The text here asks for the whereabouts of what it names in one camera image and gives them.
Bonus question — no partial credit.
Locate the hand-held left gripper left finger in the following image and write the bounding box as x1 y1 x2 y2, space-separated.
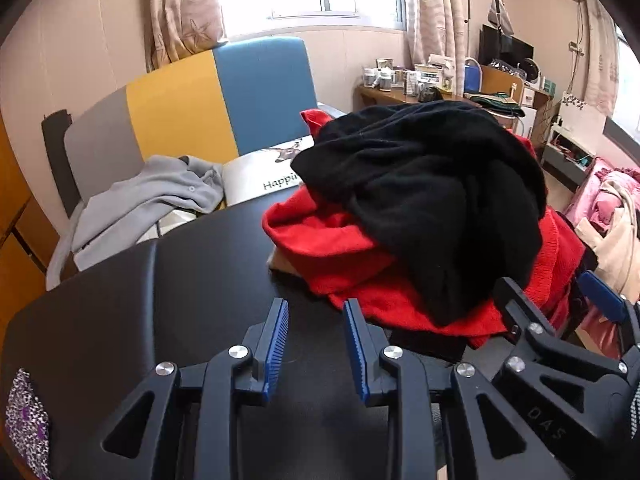
75 298 290 480

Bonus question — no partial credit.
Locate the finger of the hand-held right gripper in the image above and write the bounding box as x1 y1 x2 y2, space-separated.
577 270 640 361
492 276 633 453

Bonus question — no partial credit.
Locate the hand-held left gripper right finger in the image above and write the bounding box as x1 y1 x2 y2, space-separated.
344 298 571 480

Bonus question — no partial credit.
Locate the red knit sweater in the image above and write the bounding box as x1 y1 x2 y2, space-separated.
262 108 586 350

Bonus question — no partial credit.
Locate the black knit sweater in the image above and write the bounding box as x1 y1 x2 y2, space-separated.
290 100 548 326

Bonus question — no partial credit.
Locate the beige coat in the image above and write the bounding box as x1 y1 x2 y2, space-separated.
575 180 640 292

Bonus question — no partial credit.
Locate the beige knit garment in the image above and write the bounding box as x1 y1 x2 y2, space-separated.
267 250 307 277

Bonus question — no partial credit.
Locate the pink bedding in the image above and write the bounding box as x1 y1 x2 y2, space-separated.
565 157 640 361

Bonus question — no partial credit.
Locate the white shelf unit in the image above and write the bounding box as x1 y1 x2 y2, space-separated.
542 92 597 186

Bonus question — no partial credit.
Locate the white deer print pillow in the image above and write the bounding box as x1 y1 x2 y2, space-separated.
221 136 317 207

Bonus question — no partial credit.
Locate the grey button-up garment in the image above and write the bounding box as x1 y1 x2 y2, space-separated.
71 155 226 272

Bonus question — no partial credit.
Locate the dark green striped cloth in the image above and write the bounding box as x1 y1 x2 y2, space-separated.
466 91 524 119

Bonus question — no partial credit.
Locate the floral beige curtain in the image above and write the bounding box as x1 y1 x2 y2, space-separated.
582 0 622 117
147 0 228 73
400 0 472 68

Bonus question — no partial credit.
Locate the small white fan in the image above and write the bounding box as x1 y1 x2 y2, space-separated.
520 59 544 86

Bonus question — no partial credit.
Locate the blue container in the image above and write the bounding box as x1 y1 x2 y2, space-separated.
463 57 484 95

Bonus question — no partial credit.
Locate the wooden desk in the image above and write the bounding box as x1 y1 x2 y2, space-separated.
356 82 526 131

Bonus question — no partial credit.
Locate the grey yellow blue sofa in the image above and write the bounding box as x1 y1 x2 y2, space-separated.
45 36 346 291

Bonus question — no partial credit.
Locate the speckled patterned clothing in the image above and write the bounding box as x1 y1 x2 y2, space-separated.
5 367 53 480

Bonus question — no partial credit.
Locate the black monitor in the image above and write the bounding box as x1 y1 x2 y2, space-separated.
478 24 535 78

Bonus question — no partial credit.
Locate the group of bottles on desk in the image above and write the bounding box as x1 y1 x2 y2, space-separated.
362 57 457 97

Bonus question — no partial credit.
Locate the wooden cabinet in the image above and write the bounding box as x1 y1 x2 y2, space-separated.
0 110 76 321

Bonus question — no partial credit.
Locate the black upright stand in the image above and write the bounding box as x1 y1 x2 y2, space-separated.
41 109 83 221

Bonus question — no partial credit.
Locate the hanging grey bag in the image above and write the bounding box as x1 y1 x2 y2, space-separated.
489 0 516 37

